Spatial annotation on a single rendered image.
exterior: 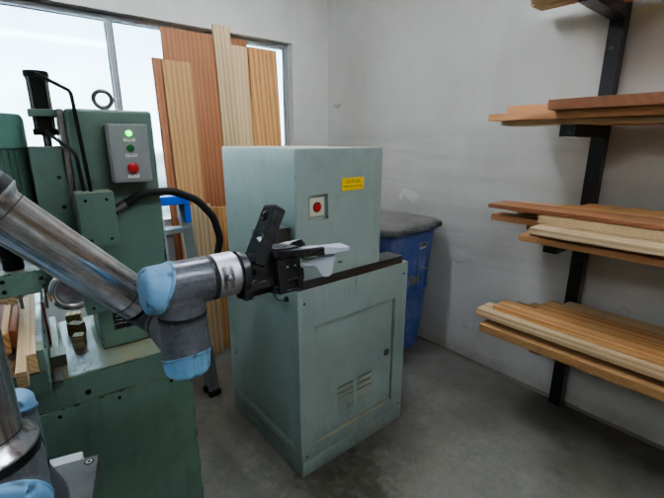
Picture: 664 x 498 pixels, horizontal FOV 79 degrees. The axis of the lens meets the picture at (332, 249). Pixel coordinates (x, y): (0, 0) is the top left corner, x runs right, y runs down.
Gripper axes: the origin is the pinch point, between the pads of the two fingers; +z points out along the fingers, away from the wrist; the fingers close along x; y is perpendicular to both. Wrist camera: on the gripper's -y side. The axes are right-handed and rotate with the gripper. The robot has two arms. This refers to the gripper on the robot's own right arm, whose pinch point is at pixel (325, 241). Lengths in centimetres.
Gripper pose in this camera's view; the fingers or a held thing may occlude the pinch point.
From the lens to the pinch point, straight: 81.3
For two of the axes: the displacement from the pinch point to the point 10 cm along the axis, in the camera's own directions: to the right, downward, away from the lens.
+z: 7.8, -1.6, 6.1
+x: 6.2, 0.7, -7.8
